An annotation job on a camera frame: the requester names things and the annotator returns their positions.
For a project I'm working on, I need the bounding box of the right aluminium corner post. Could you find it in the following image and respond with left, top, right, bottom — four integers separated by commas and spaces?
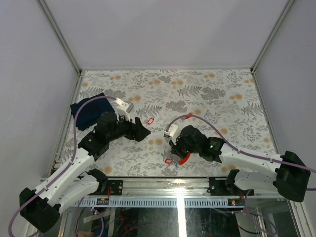
250, 0, 296, 73

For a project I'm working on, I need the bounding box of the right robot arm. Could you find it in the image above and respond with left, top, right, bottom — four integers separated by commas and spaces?
164, 124, 311, 202

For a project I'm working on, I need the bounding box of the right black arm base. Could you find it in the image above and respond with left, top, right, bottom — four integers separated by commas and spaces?
207, 177, 248, 197

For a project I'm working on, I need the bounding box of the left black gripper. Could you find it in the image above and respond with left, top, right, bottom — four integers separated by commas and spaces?
108, 114, 152, 143

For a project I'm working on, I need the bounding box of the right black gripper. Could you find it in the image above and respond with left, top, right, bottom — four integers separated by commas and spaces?
169, 133, 200, 159

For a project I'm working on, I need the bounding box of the red handled metal keyring holder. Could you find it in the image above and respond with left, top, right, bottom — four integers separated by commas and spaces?
179, 153, 191, 165

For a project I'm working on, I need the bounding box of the slotted white cable duct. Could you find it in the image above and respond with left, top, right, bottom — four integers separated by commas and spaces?
82, 197, 230, 208

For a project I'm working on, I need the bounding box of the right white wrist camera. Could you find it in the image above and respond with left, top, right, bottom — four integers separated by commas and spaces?
164, 124, 181, 145

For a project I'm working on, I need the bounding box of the aluminium front rail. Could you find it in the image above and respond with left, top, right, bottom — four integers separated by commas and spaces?
37, 176, 303, 198

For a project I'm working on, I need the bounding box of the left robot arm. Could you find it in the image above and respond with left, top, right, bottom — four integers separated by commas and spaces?
19, 112, 151, 233

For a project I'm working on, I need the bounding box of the left aluminium corner post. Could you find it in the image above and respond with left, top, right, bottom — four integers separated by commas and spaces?
36, 0, 82, 75

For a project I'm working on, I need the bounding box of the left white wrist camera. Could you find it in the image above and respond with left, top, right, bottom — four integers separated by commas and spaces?
115, 98, 134, 121

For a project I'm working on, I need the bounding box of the aluminium corner post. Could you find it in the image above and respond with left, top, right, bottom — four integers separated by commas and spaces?
250, 0, 296, 73
36, 0, 82, 75

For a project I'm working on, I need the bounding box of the dark blue folded cloth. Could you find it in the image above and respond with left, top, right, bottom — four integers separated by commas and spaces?
70, 93, 114, 131

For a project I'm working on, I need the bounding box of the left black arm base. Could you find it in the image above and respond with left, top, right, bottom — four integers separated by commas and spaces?
97, 180, 123, 196

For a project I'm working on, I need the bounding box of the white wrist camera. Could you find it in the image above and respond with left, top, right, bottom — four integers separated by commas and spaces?
115, 98, 134, 121
164, 124, 181, 145

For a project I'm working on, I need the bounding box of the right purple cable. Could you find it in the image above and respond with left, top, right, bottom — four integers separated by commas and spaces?
165, 114, 316, 237

